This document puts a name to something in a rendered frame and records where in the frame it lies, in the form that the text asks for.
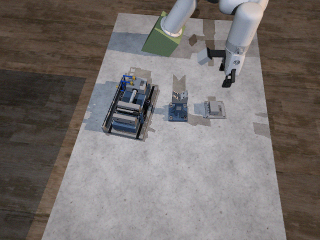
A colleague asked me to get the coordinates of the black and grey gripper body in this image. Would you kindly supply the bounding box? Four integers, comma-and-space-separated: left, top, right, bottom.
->
222, 45, 247, 76

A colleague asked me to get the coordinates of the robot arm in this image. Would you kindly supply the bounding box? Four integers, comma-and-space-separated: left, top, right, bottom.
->
160, 0, 269, 66

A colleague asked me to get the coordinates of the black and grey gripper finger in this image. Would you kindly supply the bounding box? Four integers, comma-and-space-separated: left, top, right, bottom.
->
222, 69, 236, 88
219, 60, 224, 71

